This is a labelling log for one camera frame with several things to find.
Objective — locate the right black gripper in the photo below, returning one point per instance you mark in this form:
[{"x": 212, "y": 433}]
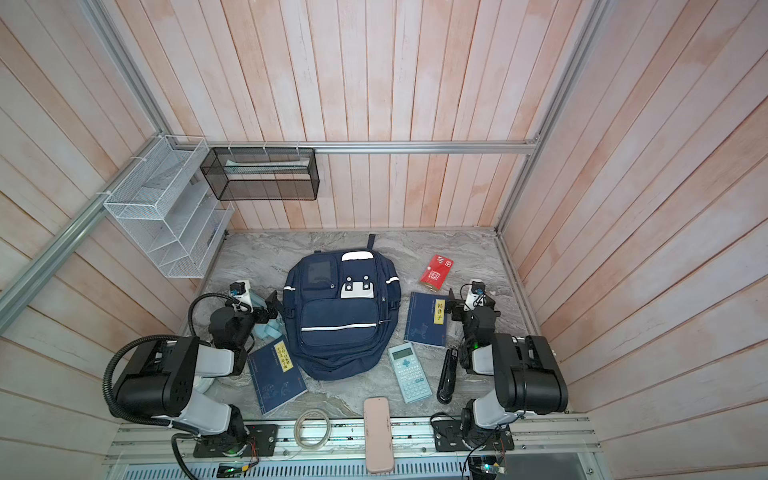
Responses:
[{"x": 462, "y": 308}]

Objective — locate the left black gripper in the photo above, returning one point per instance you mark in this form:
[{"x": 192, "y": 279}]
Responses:
[{"x": 264, "y": 309}]

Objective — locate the blue book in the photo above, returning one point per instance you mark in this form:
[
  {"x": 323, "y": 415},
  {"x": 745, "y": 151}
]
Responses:
[
  {"x": 276, "y": 379},
  {"x": 426, "y": 319}
]

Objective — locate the navy blue student backpack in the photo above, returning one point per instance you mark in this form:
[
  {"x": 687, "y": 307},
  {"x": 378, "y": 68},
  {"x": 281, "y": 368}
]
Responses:
[{"x": 340, "y": 310}]

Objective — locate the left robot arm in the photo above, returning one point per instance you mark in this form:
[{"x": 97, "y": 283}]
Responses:
[{"x": 150, "y": 380}]

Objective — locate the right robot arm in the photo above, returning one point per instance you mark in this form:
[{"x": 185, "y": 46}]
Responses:
[{"x": 526, "y": 376}]

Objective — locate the red card box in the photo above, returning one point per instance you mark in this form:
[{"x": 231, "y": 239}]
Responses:
[{"x": 436, "y": 272}]

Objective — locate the black stapler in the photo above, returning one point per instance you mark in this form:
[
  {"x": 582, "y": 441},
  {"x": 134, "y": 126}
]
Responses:
[{"x": 447, "y": 382}]

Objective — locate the light blue calculator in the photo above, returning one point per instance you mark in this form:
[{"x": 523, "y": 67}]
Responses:
[{"x": 409, "y": 373}]

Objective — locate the clear tape roll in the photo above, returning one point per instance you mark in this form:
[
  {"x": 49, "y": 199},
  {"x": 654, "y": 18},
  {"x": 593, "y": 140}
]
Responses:
[{"x": 312, "y": 429}]

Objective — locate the pink pencil case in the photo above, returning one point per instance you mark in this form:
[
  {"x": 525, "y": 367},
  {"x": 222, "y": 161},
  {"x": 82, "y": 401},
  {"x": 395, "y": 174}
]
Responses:
[{"x": 379, "y": 450}]

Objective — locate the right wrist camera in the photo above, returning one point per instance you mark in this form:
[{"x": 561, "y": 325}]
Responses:
[{"x": 476, "y": 295}]

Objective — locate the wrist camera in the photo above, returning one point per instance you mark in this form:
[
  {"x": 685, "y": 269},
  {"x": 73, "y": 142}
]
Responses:
[
  {"x": 240, "y": 291},
  {"x": 476, "y": 295}
]

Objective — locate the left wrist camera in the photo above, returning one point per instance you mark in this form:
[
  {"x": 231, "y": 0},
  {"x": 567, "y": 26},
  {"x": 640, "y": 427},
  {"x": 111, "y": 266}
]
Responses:
[{"x": 240, "y": 291}]

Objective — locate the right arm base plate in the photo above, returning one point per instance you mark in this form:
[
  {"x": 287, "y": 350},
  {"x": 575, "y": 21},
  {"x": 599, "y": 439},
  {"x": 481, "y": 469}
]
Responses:
[{"x": 451, "y": 436}]

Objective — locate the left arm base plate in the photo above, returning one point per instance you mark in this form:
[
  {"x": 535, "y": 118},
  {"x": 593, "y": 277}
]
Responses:
[{"x": 253, "y": 440}]

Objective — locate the black mesh wall basket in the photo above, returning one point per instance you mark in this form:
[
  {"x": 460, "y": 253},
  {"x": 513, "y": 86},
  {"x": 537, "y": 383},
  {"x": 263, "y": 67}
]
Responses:
[{"x": 262, "y": 173}]

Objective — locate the white wire mesh shelf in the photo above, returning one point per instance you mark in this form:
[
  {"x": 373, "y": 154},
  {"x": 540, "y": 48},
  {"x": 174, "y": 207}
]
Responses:
[{"x": 169, "y": 210}]

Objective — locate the aluminium mounting rail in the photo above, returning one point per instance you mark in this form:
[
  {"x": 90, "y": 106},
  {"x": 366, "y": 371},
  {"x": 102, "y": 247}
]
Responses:
[{"x": 560, "y": 446}]

